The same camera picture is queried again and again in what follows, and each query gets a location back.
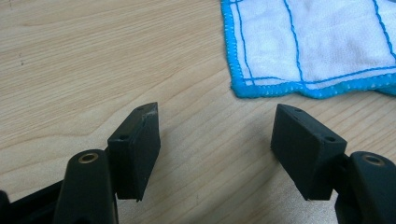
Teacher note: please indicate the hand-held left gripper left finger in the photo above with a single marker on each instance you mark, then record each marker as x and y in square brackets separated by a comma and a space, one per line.
[134, 152]

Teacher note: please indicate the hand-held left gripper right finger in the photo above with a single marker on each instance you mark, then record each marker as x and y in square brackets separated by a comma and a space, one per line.
[306, 152]

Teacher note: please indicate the white towel with blue edging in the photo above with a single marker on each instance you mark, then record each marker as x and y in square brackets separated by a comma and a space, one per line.
[311, 40]

